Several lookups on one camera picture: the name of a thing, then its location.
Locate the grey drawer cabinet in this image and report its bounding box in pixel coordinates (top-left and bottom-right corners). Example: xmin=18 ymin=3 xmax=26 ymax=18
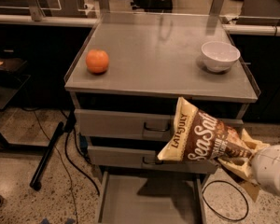
xmin=64 ymin=10 xmax=261 ymax=185

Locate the white counter rail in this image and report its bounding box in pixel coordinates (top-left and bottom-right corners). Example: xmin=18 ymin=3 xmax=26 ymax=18
xmin=0 ymin=14 xmax=98 ymax=27

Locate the grey middle drawer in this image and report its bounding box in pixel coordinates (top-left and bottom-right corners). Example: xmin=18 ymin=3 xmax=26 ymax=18
xmin=88 ymin=146 xmax=217 ymax=174

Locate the black cable on floor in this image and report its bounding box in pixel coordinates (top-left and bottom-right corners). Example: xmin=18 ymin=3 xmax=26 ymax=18
xmin=63 ymin=109 xmax=101 ymax=196

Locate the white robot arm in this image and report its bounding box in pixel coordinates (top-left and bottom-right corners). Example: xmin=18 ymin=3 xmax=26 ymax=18
xmin=218 ymin=130 xmax=280 ymax=200

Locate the black floor cable loop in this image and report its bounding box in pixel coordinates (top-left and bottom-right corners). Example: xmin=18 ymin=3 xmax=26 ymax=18
xmin=202 ymin=179 xmax=250 ymax=222

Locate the grey bottom drawer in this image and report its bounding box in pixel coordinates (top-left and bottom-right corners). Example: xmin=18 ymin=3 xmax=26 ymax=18
xmin=95 ymin=169 xmax=206 ymax=224

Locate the white bowl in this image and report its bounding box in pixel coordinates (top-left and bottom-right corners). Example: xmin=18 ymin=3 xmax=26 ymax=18
xmin=201 ymin=41 xmax=241 ymax=73

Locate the black stand leg bar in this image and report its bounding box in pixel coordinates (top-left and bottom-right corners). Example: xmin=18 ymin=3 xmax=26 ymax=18
xmin=30 ymin=122 xmax=63 ymax=191

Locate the brown sea salt chip bag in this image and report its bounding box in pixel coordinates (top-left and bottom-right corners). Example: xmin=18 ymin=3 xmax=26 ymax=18
xmin=158 ymin=97 xmax=252 ymax=161

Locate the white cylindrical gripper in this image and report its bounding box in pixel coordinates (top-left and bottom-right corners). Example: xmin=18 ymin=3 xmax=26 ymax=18
xmin=218 ymin=129 xmax=280 ymax=197

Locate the grey top drawer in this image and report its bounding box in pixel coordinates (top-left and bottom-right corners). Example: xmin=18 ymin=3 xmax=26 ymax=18
xmin=75 ymin=109 xmax=175 ymax=142

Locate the orange fruit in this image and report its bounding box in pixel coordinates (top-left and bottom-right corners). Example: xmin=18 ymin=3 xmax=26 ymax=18
xmin=86 ymin=49 xmax=109 ymax=74

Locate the black side table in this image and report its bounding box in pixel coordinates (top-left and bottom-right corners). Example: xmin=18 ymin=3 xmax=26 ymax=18
xmin=0 ymin=49 xmax=32 ymax=151

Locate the grey drawer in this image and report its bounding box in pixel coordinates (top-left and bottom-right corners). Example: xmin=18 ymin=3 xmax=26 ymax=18
xmin=75 ymin=109 xmax=175 ymax=142
xmin=95 ymin=169 xmax=206 ymax=224
xmin=88 ymin=146 xmax=217 ymax=174

